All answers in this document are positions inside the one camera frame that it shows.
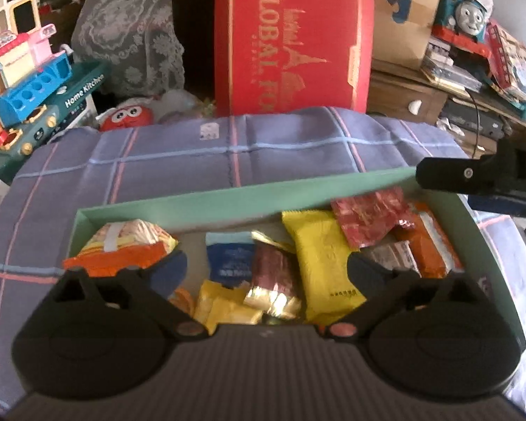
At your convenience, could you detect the blue toy train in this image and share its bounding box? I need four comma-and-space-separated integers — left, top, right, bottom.
431, 0, 491, 59

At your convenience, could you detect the grey lace cloth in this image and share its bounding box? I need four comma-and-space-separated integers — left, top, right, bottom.
71, 0, 185, 98

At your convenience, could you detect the long yellow snack bar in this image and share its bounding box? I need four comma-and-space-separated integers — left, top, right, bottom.
194, 279, 263, 335

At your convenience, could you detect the yellow wafer snack pack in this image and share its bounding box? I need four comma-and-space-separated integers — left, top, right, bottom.
282, 210, 366, 326

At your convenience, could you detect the purple plaid tablecloth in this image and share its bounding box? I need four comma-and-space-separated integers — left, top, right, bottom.
0, 105, 526, 417

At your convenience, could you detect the small orange round snack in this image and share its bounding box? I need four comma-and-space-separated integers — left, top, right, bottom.
168, 287, 195, 318

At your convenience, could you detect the red plush toy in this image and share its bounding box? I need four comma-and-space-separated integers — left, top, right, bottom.
99, 105, 155, 132

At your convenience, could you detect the brown cardboard box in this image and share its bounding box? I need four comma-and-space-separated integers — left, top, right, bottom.
372, 0, 439, 69

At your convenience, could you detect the red gift box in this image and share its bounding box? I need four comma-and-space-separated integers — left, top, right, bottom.
215, 0, 374, 116

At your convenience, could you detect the orange white snack pack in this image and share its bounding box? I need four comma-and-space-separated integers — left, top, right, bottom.
393, 201, 464, 279

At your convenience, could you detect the mint green cardboard box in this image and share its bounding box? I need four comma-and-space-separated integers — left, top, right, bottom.
68, 167, 526, 348

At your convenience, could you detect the wooden tv cabinet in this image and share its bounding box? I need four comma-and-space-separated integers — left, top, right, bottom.
367, 60, 526, 158

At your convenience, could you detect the blue white cracker pack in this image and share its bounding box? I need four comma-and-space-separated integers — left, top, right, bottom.
205, 231, 255, 287

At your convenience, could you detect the toy kitchen playset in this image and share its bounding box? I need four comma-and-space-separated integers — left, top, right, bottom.
0, 0, 108, 183

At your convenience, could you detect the orange puffy snack bag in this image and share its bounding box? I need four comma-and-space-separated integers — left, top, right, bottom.
63, 220, 178, 278

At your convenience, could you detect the red gold foil pack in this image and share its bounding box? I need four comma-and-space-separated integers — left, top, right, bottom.
244, 231, 303, 320

